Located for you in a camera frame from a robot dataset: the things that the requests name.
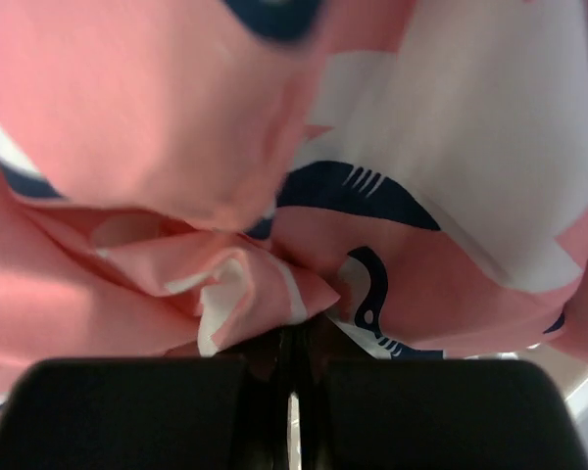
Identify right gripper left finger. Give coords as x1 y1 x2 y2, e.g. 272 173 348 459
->
0 332 287 469

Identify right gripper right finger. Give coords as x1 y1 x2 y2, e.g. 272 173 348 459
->
298 317 588 469

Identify pink shark print shorts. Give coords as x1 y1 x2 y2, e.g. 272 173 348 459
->
0 1 588 413

